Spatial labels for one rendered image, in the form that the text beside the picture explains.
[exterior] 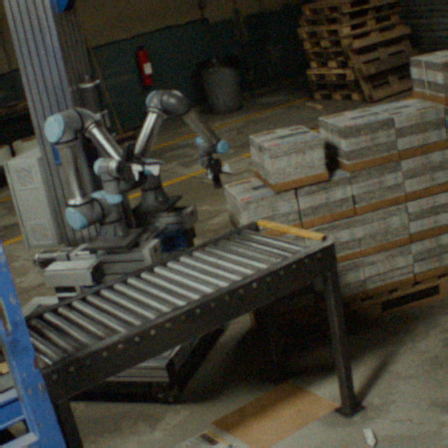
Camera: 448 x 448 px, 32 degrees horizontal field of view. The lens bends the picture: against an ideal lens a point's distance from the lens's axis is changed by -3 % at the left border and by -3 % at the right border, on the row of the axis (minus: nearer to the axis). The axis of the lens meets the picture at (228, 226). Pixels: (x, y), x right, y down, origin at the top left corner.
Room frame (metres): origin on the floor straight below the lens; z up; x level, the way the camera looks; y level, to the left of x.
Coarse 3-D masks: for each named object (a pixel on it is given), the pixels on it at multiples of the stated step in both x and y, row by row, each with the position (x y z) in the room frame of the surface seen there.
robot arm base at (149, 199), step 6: (162, 186) 4.04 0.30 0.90; (144, 192) 4.00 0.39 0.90; (150, 192) 3.99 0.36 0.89; (156, 192) 4.00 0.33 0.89; (162, 192) 4.01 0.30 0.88; (144, 198) 4.00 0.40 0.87; (150, 198) 3.98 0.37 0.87; (156, 198) 3.99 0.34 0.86; (162, 198) 3.99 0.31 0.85; (168, 198) 4.04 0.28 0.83; (144, 204) 3.99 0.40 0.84; (150, 204) 3.98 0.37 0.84; (156, 204) 3.97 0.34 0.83; (162, 204) 3.99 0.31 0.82
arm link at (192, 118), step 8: (168, 96) 4.22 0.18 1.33; (176, 96) 4.21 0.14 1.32; (184, 96) 4.24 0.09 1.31; (168, 104) 4.21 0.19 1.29; (176, 104) 4.20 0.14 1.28; (184, 104) 4.21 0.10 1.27; (176, 112) 4.22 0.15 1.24; (184, 112) 4.21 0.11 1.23; (192, 112) 4.24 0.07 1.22; (192, 120) 4.24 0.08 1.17; (200, 120) 4.27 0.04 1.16; (200, 128) 4.27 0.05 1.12; (208, 128) 4.30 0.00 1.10; (200, 136) 4.30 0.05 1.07; (208, 136) 4.29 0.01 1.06; (216, 136) 4.33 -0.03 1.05; (208, 144) 4.32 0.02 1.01; (216, 144) 4.32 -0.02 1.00; (224, 144) 4.32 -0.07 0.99; (216, 152) 4.34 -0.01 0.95; (224, 152) 4.32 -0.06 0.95
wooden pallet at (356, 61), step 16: (384, 32) 10.24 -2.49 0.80; (400, 32) 10.41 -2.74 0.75; (352, 48) 9.85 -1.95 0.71; (368, 48) 10.14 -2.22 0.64; (384, 48) 10.27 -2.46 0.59; (400, 48) 10.47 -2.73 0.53; (416, 48) 10.46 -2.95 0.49; (352, 64) 9.88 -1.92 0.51; (368, 64) 9.85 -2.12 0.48; (384, 64) 10.00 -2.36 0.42; (400, 64) 10.18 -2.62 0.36; (368, 80) 9.88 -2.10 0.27; (384, 80) 10.07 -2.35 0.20; (400, 80) 10.23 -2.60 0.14; (368, 96) 9.74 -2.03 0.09; (384, 96) 9.78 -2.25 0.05
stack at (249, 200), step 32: (416, 160) 3.90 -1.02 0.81; (256, 192) 3.83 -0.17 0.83; (288, 192) 3.77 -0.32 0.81; (320, 192) 3.81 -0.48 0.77; (352, 192) 3.85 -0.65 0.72; (384, 192) 3.86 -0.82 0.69; (288, 224) 3.77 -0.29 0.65; (320, 224) 3.82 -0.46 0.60; (352, 224) 3.83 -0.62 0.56; (384, 224) 3.85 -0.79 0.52; (416, 224) 3.89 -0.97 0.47; (384, 256) 3.86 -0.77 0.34; (416, 256) 3.88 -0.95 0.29; (320, 288) 3.79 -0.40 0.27; (352, 288) 3.82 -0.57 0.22; (416, 288) 3.88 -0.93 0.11; (256, 320) 3.91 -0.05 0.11; (320, 320) 3.93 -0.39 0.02
